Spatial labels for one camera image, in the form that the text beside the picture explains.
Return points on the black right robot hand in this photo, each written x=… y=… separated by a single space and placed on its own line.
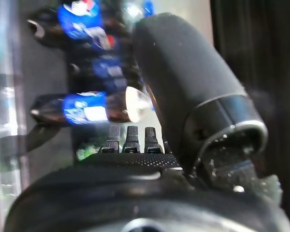
x=183 y=84

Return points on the cola bottle blue label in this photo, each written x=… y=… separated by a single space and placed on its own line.
x=77 y=21
x=87 y=108
x=106 y=70

